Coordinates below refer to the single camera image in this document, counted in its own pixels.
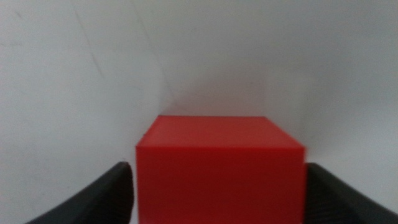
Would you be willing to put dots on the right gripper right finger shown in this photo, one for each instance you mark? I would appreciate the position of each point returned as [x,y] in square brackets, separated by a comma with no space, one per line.
[332,202]

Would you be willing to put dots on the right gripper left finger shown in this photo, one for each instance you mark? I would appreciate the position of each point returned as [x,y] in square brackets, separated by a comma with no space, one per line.
[102,199]

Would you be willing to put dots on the red cube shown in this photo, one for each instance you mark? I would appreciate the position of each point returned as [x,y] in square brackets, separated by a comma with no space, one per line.
[217,174]

